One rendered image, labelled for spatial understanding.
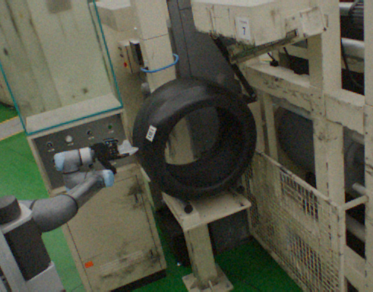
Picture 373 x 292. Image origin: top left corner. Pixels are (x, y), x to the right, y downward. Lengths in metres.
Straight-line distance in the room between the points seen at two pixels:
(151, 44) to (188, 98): 0.41
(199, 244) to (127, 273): 0.57
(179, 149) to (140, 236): 0.75
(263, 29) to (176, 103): 0.48
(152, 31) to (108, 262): 1.51
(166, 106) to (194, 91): 0.14
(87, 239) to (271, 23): 1.73
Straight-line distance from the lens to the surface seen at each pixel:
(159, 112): 1.78
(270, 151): 2.45
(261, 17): 1.58
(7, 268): 0.94
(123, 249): 2.77
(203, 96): 1.80
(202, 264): 2.70
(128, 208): 2.62
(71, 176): 1.84
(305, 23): 1.56
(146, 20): 2.05
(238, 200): 2.16
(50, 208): 1.46
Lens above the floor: 1.99
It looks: 25 degrees down
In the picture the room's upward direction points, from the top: 12 degrees counter-clockwise
